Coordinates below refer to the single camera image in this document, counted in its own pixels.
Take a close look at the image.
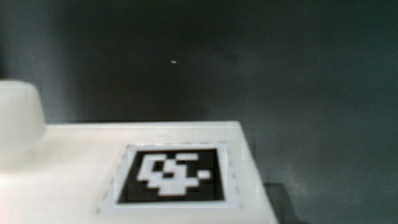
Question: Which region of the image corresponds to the white drawer with tag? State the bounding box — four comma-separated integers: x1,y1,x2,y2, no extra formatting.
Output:
0,80,279,224

